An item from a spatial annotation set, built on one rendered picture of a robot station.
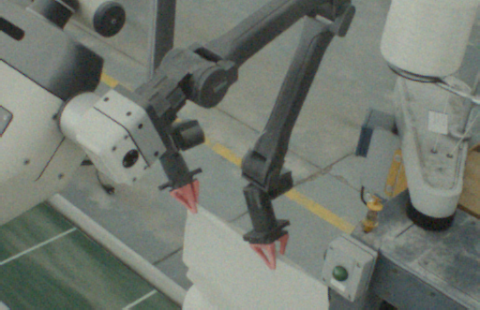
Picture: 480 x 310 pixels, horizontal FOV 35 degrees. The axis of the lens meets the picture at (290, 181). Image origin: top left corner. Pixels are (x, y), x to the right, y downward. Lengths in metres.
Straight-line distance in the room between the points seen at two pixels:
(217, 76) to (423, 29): 0.40
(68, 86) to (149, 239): 2.08
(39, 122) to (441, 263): 0.72
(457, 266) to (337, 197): 2.49
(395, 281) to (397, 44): 0.46
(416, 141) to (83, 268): 1.46
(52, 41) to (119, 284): 1.35
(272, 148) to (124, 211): 1.95
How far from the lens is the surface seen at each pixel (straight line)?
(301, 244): 3.45
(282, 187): 1.75
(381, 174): 1.77
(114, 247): 2.71
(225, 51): 1.37
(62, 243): 2.75
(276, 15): 1.44
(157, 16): 1.87
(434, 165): 1.45
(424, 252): 1.36
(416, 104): 1.65
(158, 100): 1.29
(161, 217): 3.49
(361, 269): 1.31
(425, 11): 1.46
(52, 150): 1.38
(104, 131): 1.24
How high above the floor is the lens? 2.14
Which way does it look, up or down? 34 degrees down
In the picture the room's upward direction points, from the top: 11 degrees clockwise
